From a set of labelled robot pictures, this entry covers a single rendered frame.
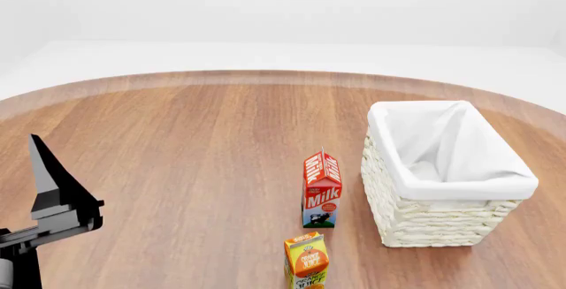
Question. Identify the white cloth basket liner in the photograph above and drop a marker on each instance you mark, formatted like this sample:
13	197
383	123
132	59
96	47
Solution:
446	156

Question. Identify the red and white milk carton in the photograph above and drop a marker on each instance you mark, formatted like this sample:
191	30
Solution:
322	196

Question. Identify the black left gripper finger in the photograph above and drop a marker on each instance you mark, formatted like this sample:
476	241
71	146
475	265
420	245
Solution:
66	199

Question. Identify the cream woven wicker basket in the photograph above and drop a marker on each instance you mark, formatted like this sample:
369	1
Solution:
424	226

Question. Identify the orange juice carton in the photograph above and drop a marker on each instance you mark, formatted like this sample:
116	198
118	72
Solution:
306	262

